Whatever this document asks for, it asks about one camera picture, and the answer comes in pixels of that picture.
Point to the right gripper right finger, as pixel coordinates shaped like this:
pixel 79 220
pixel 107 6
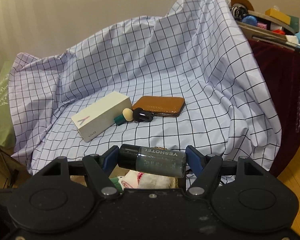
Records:
pixel 206 168

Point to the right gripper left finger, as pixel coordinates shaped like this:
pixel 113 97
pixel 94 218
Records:
pixel 98 169

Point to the pink white cloth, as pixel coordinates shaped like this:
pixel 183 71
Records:
pixel 132 180

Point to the dark Yeshotel bottle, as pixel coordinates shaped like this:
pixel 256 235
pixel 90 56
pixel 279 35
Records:
pixel 157 161

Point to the white plush toy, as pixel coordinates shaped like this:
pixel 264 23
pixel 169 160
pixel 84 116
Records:
pixel 152 181

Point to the white vivo phone box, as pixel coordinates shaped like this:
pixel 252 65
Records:
pixel 100 115

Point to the black makeup brush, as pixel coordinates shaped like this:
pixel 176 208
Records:
pixel 140 115

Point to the brown leather wallet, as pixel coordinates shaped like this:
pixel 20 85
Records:
pixel 161 105

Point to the checkered lilac cloth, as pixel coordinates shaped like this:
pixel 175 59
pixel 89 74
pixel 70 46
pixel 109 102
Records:
pixel 196 51

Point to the green printed cushion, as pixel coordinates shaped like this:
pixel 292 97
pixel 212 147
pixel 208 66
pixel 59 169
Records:
pixel 7 135

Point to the dark red velvet cloth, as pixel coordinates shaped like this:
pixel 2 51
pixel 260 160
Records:
pixel 280 68

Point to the cluttered side shelf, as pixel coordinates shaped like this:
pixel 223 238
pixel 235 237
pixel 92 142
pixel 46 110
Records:
pixel 260 27

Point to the yellow box on shelf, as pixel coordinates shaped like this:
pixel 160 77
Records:
pixel 274 13

